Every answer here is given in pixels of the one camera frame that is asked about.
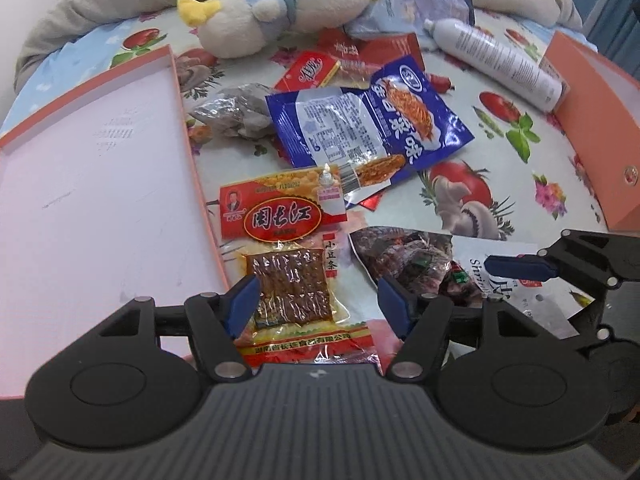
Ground red label clear snack packet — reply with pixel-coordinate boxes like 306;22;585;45
274;51;373;93

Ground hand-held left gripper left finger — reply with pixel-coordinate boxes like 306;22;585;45
97;275;262;383

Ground blue snack packet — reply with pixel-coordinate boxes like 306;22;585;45
265;86;407;207
369;55;475;181

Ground blue curtain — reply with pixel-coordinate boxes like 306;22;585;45
585;0;640;68

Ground orange box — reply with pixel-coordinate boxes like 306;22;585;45
542;30;640;231

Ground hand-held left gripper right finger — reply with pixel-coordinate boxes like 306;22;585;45
377;275;566;381

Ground silver foil packet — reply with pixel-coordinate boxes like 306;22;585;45
190;84;276;139

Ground white spray bottle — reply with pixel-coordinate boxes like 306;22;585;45
422;17;566;113

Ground clear packet of dark meat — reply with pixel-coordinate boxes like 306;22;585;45
348;226;493;311

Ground dark red flat packet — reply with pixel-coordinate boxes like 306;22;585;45
316;27;426;73

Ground white shrimp snack packet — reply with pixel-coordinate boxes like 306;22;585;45
450;235;583;341

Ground white and blue plush toy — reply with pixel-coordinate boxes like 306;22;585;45
177;0;372;59

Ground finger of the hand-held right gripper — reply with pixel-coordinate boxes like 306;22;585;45
567;280;632;356
484;229;640;291

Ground tomato print bed sheet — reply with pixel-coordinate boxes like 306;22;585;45
0;5;608;361

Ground pink box lid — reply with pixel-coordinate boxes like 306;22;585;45
0;45;228;401

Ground red yellow tofu snack packet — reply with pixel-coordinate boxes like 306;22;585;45
219;165;383;368

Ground light blue snack bag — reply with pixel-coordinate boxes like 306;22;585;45
345;0;476;41

